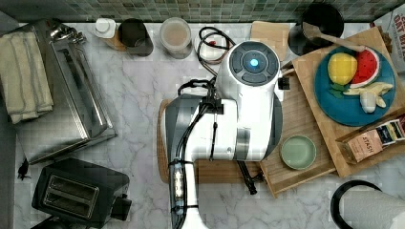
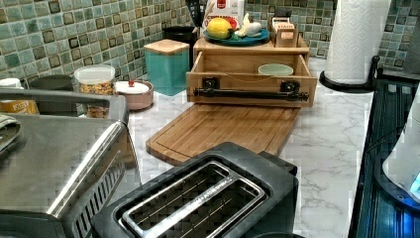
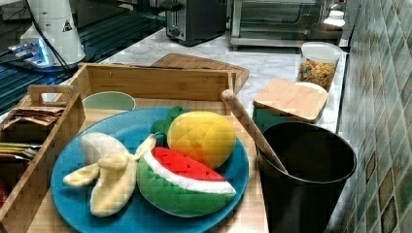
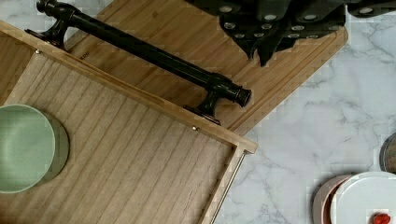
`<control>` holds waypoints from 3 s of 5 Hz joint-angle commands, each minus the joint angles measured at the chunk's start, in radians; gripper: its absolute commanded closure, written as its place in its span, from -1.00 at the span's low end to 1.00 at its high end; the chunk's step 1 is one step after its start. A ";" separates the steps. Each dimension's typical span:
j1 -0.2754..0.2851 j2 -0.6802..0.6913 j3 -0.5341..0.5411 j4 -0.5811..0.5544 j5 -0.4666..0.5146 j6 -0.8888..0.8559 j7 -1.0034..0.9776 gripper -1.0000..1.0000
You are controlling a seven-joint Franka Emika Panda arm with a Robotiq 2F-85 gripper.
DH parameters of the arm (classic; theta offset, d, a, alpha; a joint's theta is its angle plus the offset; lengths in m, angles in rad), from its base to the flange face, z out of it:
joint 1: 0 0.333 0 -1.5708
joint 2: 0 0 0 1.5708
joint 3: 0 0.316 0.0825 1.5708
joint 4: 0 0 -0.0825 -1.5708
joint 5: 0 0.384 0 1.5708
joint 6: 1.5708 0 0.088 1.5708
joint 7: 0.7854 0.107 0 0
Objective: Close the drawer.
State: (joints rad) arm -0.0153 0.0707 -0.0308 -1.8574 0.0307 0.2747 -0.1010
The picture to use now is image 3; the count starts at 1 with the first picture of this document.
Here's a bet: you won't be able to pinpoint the red packet in organizer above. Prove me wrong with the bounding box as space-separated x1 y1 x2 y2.
0 181 9 208

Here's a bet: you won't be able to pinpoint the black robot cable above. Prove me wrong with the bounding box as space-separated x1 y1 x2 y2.
24 0 76 73

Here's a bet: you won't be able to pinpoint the black utensil cup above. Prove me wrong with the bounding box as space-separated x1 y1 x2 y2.
257 121 357 233

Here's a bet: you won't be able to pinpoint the silver toaster oven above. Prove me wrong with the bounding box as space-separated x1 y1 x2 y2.
227 0 343 50

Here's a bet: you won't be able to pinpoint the plush watermelon slice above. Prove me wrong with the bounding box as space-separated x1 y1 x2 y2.
137 148 236 217

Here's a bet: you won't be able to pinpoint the yellow green tea packets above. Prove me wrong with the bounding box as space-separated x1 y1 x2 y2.
0 142 41 160

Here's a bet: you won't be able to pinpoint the wooden utensil handle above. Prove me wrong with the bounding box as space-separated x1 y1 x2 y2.
221 89 288 174

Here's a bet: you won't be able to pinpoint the light green cup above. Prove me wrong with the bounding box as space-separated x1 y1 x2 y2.
83 91 136 111

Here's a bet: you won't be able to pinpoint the clear cereal jar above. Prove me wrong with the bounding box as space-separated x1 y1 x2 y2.
297 42 342 91

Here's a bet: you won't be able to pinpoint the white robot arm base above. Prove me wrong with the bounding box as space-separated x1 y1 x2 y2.
8 0 86 69

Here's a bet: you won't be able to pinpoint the teal container bamboo lid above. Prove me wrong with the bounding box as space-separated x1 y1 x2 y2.
253 79 328 131

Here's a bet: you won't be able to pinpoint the white lidded bottle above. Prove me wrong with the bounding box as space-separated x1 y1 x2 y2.
324 11 345 27

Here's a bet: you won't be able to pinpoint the brown tea bag packets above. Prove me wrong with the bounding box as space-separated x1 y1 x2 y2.
3 106 64 129

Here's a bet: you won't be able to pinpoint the black silver toaster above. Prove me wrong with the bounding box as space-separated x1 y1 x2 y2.
159 0 227 47

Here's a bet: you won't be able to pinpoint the plush yellow pineapple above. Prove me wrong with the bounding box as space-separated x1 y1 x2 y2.
151 106 236 169

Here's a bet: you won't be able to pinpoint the wooden tea bag organizer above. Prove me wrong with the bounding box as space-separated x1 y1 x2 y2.
0 85 85 233

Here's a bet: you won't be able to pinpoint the plush peeled banana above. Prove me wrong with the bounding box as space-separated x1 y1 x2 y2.
63 132 156 217

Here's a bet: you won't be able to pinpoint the wooden cutting board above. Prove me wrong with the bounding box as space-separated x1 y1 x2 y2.
153 53 250 93

